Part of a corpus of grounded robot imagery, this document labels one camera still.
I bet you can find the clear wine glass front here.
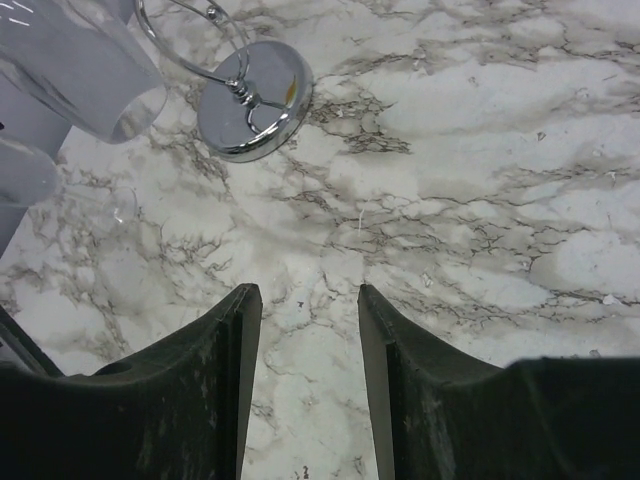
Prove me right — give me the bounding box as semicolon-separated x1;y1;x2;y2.
1;1;167;144

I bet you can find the chrome wine glass rack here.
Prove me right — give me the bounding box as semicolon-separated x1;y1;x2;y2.
134;1;314;164

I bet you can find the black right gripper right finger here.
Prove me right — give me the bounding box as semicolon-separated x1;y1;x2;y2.
358;284;639;479

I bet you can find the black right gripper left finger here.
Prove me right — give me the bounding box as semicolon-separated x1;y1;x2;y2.
1;284;262;479

